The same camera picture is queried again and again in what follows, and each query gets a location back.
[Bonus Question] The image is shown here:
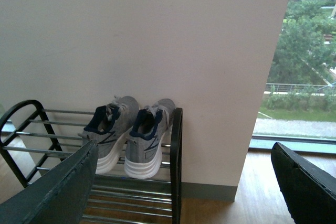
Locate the black metal shoe rack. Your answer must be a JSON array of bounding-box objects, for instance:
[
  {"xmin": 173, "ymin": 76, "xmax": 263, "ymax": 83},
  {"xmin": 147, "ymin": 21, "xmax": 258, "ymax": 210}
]
[{"xmin": 1, "ymin": 100, "xmax": 182, "ymax": 223}]

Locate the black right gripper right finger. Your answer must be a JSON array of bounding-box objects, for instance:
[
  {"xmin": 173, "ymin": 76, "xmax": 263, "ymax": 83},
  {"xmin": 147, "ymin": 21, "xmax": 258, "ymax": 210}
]
[{"xmin": 271, "ymin": 142, "xmax": 335, "ymax": 223}]

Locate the grey sneaker white sole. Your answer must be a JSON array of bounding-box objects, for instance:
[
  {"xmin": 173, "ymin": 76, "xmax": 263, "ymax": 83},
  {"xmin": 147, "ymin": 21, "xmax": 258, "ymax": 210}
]
[{"xmin": 124, "ymin": 99, "xmax": 176, "ymax": 179}]

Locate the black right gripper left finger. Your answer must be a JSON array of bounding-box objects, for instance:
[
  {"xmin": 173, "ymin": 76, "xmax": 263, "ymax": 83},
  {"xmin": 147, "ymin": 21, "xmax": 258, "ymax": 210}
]
[{"xmin": 1, "ymin": 142, "xmax": 98, "ymax": 223}]

